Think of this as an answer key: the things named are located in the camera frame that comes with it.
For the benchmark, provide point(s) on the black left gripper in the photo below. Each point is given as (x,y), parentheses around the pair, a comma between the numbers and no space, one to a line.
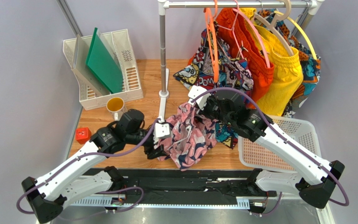
(152,153)

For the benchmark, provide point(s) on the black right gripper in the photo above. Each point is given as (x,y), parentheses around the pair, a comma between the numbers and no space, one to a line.
(209,108)

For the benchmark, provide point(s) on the pink shark print shorts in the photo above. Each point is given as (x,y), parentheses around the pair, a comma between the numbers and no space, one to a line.
(192,136)

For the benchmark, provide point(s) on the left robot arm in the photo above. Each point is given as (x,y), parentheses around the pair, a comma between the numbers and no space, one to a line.
(48,195)

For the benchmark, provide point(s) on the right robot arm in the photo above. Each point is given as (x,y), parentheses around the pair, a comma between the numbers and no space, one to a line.
(315,179)

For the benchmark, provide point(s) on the comic print shorts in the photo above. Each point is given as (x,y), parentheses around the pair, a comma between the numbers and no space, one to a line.
(233,73)

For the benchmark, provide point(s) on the yellow shorts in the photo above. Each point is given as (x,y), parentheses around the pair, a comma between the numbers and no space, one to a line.
(272,91)

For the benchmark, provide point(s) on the orange plastic hanger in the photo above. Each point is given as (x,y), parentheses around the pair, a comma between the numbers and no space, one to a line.
(212,39)

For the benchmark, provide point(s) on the pink plastic hanger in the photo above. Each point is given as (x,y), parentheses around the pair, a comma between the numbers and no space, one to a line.
(237,29)

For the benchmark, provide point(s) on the blue orange patterned shorts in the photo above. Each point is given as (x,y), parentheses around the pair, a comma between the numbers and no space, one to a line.
(310,68)

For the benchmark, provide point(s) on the yellow plastic hanger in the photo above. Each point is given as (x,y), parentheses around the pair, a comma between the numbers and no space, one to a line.
(285,31)

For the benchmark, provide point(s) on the white plastic laundry basket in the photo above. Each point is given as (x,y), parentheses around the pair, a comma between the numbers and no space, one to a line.
(255,156)

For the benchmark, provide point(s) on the yellow cup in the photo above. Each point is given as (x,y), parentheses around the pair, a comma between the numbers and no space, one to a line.
(116,107)

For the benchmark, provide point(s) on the red cube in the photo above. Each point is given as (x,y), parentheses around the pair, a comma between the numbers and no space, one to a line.
(82,135)

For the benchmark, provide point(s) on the green plastic board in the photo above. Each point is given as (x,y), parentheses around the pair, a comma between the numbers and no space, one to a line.
(102,63)

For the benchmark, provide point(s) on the grey plastic board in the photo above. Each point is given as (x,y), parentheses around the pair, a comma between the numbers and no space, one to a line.
(82,71)

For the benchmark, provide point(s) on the white plastic file rack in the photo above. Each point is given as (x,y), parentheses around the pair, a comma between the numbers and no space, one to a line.
(121,47)

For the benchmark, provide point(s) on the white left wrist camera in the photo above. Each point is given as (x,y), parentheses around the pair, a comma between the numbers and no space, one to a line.
(162,131)

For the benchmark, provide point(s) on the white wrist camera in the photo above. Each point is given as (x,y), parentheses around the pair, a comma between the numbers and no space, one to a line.
(162,131)
(194,92)

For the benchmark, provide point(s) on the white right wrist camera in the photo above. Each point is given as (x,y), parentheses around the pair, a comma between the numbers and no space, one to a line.
(194,92)

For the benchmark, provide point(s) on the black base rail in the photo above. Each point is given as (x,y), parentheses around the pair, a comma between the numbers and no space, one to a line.
(191,187)

